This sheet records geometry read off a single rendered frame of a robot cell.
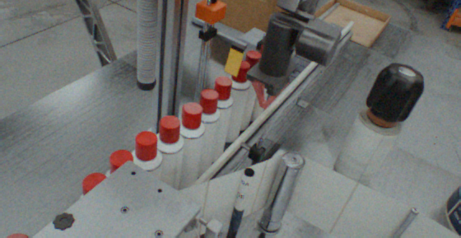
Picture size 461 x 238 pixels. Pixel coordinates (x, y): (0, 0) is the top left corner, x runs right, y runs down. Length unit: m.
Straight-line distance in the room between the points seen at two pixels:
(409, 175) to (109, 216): 0.74
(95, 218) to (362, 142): 0.53
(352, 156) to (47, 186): 0.62
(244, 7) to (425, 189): 0.80
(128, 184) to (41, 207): 0.41
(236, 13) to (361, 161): 0.77
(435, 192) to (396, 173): 0.09
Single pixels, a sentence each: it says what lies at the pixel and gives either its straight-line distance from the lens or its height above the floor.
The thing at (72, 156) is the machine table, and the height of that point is 0.83.
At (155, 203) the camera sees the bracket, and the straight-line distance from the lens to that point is 0.44.
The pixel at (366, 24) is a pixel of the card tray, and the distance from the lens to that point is 1.78.
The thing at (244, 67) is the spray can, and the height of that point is 1.08.
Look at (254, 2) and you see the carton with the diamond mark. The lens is 1.34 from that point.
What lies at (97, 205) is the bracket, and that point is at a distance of 0.45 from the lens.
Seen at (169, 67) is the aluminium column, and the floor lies 1.06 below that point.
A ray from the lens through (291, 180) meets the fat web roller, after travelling 0.64.
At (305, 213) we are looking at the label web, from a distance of 0.74.
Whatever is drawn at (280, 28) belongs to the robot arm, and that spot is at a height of 1.21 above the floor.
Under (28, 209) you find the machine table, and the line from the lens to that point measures 0.86.
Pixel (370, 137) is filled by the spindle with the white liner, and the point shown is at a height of 1.05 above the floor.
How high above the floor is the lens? 1.50
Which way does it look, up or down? 39 degrees down
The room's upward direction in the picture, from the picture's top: 12 degrees clockwise
